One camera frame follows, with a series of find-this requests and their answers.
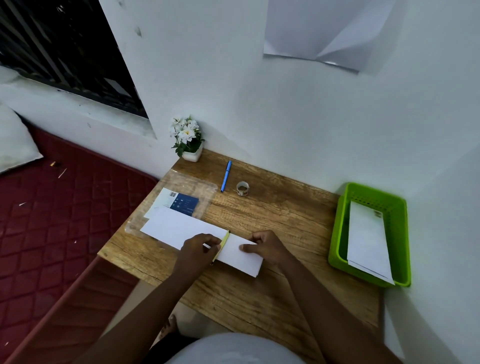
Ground blue pen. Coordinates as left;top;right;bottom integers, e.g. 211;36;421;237
220;160;233;193

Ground printed paper sheet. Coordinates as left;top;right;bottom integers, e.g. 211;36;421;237
217;234;264;278

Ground dark window with grille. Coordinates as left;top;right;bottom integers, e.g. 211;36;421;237
0;0;149;119

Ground potted white flower plant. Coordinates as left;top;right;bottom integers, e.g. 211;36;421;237
169;115;206;163

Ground clear plastic bag with card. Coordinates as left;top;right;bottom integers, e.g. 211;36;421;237
124;169;219;241

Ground person's left foot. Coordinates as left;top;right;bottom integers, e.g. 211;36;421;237
161;314;179;338

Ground white pillow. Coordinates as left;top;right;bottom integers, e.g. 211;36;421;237
0;103;44;175

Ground person's grey shirt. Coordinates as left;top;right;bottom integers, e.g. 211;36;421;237
164;332;308;364

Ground person's left forearm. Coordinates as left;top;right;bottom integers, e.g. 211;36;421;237
74;269;203;364

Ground white paper sheet on wall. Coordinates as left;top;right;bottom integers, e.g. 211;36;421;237
263;0;398;74

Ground person's right forearm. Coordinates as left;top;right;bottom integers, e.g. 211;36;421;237
279;254;404;364

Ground person's black shorts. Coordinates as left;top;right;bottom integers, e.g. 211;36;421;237
144;333;198;364

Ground person's left hand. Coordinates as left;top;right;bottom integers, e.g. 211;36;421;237
176;233;223;280

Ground dark red mattress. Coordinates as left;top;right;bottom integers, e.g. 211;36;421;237
0;123;158;364

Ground person's right hand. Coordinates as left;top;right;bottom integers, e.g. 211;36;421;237
239;230;292;267

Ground green plastic tray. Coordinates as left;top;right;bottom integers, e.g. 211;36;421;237
328;182;412;289

